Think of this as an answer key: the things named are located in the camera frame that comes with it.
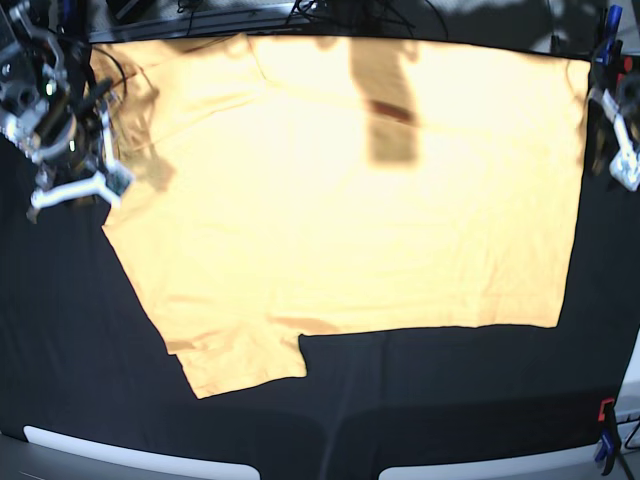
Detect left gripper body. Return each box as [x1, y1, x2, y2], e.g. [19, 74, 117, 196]
[589, 71, 639, 145]

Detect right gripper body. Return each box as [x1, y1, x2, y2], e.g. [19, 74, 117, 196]
[29, 77, 113, 185]

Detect yellow t-shirt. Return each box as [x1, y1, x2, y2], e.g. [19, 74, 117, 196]
[104, 35, 590, 398]

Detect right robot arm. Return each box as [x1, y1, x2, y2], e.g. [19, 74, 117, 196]
[1, 1, 135, 221]

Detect blue clamp top right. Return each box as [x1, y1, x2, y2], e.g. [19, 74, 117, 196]
[592, 4, 623, 65]

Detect red blue clamp bottom right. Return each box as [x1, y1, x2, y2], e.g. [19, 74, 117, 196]
[594, 398, 621, 476]

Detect black cables behind table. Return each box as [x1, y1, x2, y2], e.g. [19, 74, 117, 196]
[174, 0, 451, 41]

